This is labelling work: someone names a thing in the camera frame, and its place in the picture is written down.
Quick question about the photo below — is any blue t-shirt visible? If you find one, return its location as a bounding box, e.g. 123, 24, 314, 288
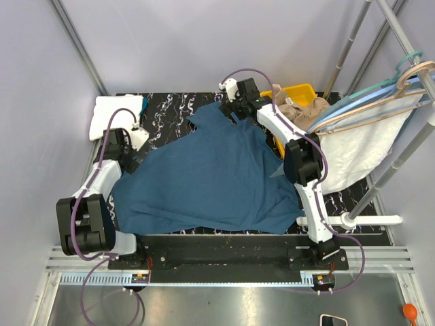
111, 102, 302, 235

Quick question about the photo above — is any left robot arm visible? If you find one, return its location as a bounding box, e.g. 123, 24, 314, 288
56, 127, 149, 269

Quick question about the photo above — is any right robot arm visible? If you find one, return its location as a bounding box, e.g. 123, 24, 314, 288
219, 78, 340, 270

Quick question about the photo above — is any folded white t-shirt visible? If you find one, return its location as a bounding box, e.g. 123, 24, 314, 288
88, 94, 145, 142

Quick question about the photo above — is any folded teal t-shirt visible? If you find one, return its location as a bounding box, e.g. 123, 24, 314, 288
139, 97, 148, 116

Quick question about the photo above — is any yellow plastic bin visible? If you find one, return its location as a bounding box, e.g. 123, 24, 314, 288
270, 84, 317, 159

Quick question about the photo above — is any beige t-shirt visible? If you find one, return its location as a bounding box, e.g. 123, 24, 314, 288
273, 84, 330, 131

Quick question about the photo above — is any hanging white towel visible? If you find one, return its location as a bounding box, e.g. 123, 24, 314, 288
319, 94, 423, 194

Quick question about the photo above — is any teal clothes hanger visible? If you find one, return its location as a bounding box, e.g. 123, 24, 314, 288
346, 50, 423, 100

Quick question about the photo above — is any wooden clothes hanger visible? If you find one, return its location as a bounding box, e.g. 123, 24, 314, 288
307, 60, 435, 134

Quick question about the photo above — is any light blue clothes hanger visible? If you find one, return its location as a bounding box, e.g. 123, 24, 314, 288
315, 75, 429, 126

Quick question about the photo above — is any smartphone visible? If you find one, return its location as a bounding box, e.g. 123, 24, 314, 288
319, 314, 348, 326

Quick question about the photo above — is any orange spoon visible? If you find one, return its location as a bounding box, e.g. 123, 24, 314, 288
402, 304, 418, 326

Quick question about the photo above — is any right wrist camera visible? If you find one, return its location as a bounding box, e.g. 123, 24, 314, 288
219, 78, 239, 102

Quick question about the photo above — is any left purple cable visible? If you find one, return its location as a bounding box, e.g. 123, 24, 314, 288
71, 108, 150, 326

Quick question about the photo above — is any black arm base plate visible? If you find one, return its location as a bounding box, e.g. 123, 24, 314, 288
109, 234, 349, 286

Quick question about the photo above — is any aluminium frame rail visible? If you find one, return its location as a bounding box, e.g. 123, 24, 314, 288
45, 246, 414, 287

